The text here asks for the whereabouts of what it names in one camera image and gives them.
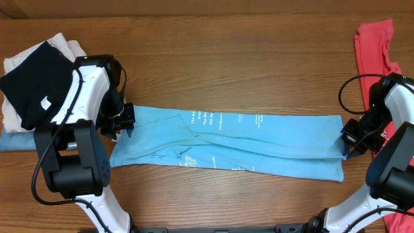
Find folded blue jeans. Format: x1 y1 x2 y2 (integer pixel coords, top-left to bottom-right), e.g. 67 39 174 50
0 129 36 151

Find red t-shirt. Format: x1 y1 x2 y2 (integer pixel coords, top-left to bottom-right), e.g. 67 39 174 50
354 19 413 233

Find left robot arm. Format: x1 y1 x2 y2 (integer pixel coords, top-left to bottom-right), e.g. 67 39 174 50
31 54 138 232

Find folded black garment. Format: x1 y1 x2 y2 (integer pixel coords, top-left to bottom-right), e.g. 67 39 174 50
1 42 74 130

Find light blue printed t-shirt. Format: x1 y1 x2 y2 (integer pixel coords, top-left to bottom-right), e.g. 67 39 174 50
110 106 347 182

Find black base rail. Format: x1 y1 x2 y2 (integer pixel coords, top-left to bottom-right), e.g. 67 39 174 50
133 223 313 233

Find folded beige garment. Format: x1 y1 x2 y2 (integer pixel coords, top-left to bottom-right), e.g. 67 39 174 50
1 32 86 133

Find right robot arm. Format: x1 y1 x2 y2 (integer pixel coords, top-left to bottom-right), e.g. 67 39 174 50
274 72 413 233

